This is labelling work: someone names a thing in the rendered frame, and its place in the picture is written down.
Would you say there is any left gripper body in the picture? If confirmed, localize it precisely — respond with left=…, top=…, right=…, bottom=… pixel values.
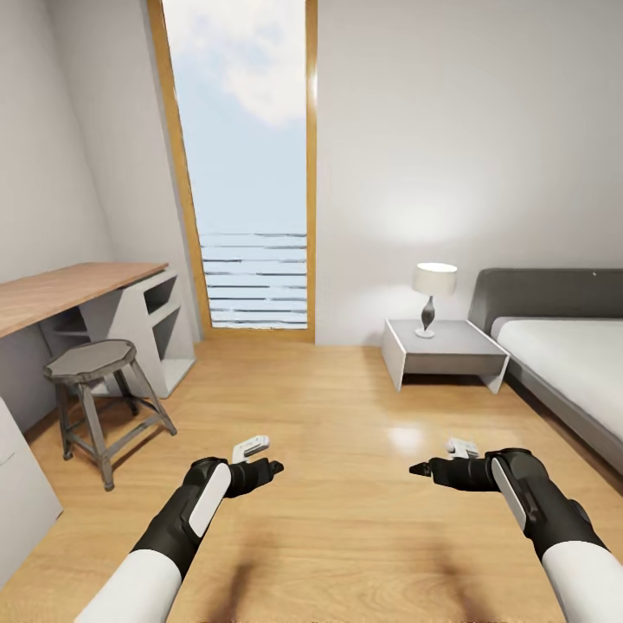
left=234, top=458, right=273, bottom=498

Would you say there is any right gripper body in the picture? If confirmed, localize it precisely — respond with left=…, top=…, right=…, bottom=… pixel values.
left=431, top=458, right=483, bottom=492

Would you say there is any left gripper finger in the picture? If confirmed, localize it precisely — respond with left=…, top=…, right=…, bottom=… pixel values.
left=269, top=460, right=284, bottom=478

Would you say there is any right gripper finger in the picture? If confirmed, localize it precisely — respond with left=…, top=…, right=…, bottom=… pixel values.
left=409, top=460, right=432, bottom=478

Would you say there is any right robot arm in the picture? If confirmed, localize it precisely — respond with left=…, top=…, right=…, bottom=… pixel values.
left=409, top=438, right=623, bottom=623

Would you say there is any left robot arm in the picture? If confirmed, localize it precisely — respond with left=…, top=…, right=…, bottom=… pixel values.
left=73, top=436, right=284, bottom=623

